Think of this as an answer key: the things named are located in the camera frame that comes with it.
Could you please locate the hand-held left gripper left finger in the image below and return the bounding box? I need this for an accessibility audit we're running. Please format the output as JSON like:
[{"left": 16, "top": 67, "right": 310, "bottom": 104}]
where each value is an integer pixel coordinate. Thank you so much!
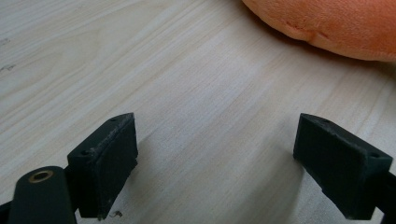
[{"left": 66, "top": 112, "right": 139, "bottom": 221}]

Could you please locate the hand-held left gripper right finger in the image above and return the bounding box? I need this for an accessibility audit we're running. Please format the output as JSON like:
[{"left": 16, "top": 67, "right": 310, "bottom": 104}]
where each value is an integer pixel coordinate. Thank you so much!
[{"left": 292, "top": 113, "right": 394, "bottom": 221}]

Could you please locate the orange plush toy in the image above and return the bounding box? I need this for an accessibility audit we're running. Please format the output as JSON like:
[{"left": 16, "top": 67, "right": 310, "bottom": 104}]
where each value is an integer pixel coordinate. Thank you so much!
[{"left": 241, "top": 0, "right": 396, "bottom": 63}]

